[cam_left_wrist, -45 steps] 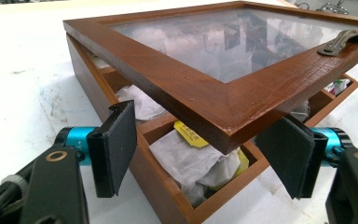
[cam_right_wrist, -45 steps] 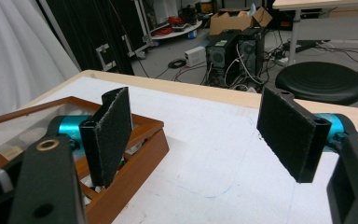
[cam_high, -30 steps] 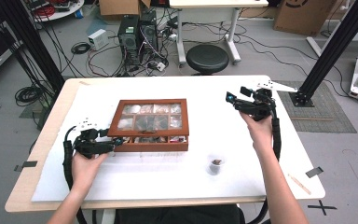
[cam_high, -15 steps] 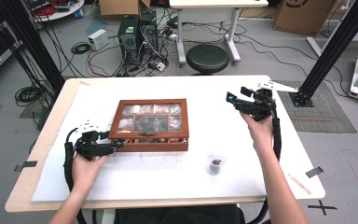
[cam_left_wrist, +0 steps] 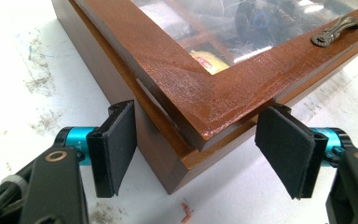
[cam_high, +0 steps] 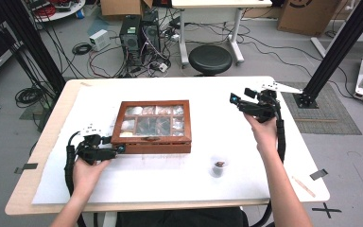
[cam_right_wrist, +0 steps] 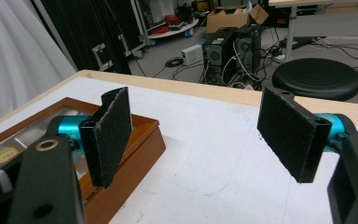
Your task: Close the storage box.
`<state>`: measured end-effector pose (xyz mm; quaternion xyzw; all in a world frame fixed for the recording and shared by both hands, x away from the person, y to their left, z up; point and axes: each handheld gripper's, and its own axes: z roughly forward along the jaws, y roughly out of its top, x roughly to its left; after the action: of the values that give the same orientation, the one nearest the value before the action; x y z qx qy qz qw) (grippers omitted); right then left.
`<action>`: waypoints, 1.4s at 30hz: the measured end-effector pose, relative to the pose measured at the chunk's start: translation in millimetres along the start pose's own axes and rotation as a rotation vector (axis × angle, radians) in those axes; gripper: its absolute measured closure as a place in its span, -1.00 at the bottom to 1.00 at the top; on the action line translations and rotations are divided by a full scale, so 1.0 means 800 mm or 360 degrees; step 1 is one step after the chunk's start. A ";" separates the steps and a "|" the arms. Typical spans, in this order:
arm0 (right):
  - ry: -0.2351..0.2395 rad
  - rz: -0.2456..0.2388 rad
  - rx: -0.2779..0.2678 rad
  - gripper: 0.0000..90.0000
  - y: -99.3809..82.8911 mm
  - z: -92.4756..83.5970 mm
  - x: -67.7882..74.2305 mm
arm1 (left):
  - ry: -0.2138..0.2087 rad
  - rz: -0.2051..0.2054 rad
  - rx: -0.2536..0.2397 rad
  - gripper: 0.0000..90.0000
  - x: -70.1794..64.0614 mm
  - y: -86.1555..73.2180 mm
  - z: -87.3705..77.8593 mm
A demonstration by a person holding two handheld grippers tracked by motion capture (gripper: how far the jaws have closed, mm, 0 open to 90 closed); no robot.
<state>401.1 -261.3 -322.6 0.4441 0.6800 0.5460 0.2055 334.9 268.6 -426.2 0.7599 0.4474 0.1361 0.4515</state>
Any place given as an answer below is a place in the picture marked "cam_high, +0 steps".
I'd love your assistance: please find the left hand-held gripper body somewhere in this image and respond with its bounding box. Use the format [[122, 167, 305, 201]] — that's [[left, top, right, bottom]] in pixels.
[[75, 123, 118, 166]]

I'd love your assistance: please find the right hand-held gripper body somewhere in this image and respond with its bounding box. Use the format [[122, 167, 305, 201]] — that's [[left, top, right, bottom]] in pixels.
[[238, 80, 303, 124]]

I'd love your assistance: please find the wooden box with glass lid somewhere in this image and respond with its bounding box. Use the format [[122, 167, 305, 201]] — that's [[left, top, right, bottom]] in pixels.
[[110, 99, 193, 155]]

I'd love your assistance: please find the small clear plastic cup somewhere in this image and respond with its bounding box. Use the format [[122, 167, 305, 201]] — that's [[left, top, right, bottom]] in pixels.
[[209, 154, 231, 180]]

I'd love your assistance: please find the person's left hand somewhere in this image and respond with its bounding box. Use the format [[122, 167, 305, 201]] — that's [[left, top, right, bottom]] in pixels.
[[72, 157, 112, 197]]

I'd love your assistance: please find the person's right hand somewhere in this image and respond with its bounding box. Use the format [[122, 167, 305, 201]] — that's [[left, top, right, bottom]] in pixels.
[[244, 113, 280, 155]]

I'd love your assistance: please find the black round stool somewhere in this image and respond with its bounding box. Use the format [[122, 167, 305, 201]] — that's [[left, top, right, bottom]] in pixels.
[[188, 44, 233, 78]]

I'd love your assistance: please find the long wooden stick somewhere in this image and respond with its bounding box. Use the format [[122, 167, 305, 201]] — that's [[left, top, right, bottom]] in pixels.
[[296, 117, 340, 124]]

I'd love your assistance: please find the white table cover sheet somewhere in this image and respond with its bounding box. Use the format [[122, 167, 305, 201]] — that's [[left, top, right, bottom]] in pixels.
[[32, 77, 331, 206]]

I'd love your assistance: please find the grey floor mat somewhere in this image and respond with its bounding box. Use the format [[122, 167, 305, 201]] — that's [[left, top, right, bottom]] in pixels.
[[276, 80, 363, 136]]

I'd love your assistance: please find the black tape strip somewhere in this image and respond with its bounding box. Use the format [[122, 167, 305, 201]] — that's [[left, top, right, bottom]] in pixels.
[[13, 162, 39, 175], [309, 168, 329, 182]]

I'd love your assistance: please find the thin wooden stick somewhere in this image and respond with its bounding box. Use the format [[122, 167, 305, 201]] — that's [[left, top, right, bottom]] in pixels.
[[291, 176, 317, 199]]

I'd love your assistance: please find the person's dark clothing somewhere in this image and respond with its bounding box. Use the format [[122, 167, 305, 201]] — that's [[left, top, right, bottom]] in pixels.
[[114, 206, 250, 227]]

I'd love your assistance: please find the white desk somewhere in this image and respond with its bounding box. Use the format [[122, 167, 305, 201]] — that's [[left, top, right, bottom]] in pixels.
[[171, 0, 273, 68]]

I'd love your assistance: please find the large cardboard box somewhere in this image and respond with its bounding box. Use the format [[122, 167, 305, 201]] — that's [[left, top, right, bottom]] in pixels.
[[276, 0, 342, 38]]

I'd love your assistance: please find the small white box device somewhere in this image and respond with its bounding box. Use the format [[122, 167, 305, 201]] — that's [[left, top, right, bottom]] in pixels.
[[88, 28, 112, 52]]

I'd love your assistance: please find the black computer tower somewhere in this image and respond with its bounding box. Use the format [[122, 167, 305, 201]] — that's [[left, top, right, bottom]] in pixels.
[[119, 14, 144, 68], [141, 9, 163, 55]]

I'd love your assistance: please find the black tape cross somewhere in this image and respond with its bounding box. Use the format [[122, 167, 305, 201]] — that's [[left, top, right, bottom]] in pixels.
[[311, 201, 342, 219]]

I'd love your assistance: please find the round white table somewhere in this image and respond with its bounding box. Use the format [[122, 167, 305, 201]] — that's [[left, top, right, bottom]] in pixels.
[[27, 0, 86, 24]]

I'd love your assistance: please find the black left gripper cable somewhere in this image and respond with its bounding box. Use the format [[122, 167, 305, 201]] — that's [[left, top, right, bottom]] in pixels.
[[63, 131, 88, 227]]

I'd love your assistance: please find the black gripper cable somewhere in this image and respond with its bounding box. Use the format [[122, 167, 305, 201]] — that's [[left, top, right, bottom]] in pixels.
[[250, 117, 287, 227], [63, 131, 88, 227]]

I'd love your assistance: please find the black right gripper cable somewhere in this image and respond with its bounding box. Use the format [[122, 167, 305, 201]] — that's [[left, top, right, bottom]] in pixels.
[[250, 117, 287, 227]]

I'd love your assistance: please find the coiled black cable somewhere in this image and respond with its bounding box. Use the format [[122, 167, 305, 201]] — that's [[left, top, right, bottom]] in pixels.
[[14, 86, 46, 109], [71, 42, 94, 57]]

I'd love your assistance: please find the black metal frame post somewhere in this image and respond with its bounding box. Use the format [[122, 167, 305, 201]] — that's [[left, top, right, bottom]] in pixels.
[[292, 0, 363, 110], [0, 0, 68, 96]]

